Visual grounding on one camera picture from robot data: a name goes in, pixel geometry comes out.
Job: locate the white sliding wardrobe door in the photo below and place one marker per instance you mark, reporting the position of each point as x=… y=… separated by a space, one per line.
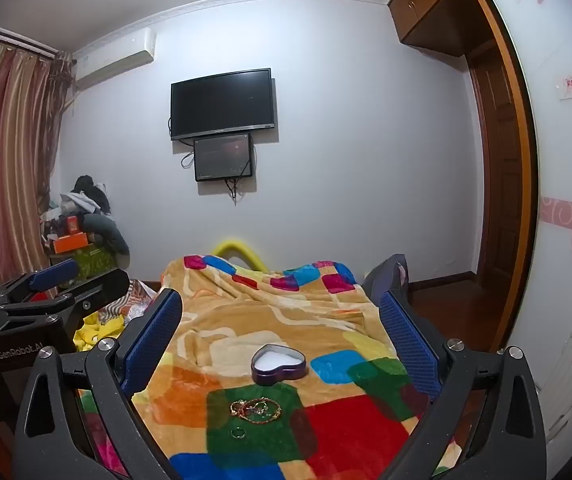
x=561 y=160

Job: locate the orange patterned cloth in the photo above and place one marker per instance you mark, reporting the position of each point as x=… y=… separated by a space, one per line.
x=138 y=297

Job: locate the pile of clothes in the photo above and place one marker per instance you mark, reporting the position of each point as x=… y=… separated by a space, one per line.
x=91 y=205

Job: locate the wooden overhead cabinet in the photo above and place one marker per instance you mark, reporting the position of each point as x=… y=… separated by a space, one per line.
x=426 y=5

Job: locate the grey bag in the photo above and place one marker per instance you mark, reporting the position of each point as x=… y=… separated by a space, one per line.
x=388 y=272

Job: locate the large black wall television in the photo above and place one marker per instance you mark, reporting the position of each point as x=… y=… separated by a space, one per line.
x=221 y=105

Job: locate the white air conditioner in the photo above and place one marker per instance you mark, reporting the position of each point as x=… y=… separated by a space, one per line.
x=116 y=57

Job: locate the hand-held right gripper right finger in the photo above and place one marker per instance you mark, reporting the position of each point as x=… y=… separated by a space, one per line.
x=411 y=345

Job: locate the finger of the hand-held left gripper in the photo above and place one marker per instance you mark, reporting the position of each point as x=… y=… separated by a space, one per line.
x=53 y=272
x=91 y=292

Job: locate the brown wooden door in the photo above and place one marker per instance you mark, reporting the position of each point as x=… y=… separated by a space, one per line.
x=498 y=185

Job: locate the striped curtain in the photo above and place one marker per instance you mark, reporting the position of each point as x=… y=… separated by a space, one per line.
x=11 y=160

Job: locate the colourful patchwork blanket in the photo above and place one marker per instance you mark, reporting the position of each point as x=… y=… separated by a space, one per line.
x=246 y=310

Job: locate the orange box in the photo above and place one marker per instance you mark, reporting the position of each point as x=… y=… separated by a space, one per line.
x=68 y=243

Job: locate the yellow cloth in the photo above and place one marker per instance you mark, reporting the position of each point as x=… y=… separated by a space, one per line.
x=101 y=330

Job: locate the purple heart-shaped box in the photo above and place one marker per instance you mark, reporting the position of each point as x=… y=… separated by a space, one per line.
x=278 y=367

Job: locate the small black wall monitor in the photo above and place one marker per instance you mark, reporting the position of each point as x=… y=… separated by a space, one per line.
x=223 y=157

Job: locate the yellow foam tube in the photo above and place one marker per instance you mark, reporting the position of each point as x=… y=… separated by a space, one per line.
x=238 y=247

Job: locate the green patterned box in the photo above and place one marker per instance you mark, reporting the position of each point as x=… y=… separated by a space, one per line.
x=96 y=260

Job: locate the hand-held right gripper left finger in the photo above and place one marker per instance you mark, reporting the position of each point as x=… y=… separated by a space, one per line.
x=152 y=332

